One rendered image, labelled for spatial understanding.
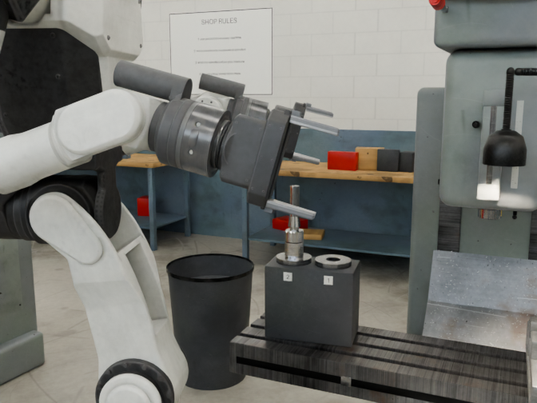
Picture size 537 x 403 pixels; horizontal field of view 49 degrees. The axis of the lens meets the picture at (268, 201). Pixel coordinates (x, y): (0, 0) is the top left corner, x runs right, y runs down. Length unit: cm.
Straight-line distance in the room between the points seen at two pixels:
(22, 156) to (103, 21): 27
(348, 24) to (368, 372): 468
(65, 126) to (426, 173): 118
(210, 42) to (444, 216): 486
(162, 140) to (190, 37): 575
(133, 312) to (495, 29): 84
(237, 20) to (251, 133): 551
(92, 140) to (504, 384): 100
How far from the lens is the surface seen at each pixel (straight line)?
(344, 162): 518
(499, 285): 173
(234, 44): 620
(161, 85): 75
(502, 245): 175
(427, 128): 172
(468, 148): 124
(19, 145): 82
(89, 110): 74
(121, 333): 110
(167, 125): 72
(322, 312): 145
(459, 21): 121
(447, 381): 136
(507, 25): 121
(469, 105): 124
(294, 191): 144
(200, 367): 321
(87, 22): 96
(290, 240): 145
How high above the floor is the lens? 154
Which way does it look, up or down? 10 degrees down
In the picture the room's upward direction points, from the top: straight up
